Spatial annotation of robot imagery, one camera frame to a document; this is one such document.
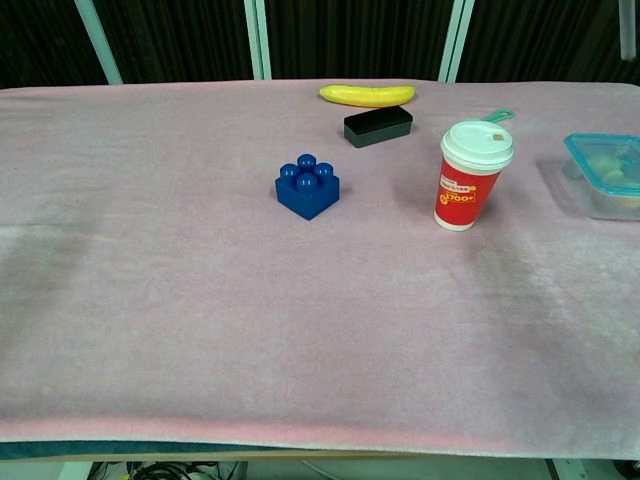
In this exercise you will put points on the red and white cup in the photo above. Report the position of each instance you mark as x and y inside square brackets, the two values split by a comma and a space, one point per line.
[465, 195]

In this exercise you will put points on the blue building block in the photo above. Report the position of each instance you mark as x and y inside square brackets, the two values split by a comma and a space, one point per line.
[307, 197]

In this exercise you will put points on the black rectangular box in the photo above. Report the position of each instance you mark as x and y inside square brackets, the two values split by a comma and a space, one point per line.
[377, 127]

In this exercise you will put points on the pink tablecloth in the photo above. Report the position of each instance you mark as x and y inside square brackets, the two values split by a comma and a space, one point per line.
[200, 300]

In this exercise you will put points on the yellow banana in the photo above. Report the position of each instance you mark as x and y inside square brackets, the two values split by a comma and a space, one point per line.
[365, 96]

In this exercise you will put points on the mint green brush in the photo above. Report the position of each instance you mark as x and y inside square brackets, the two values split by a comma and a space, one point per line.
[500, 115]

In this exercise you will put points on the clear container teal rim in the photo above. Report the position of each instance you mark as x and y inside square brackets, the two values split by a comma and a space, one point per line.
[575, 145]

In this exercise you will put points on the beige figurine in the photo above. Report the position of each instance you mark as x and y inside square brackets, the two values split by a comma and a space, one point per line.
[605, 165]

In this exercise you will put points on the pale green frame post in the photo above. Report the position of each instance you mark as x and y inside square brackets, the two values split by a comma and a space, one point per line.
[100, 45]
[455, 40]
[257, 40]

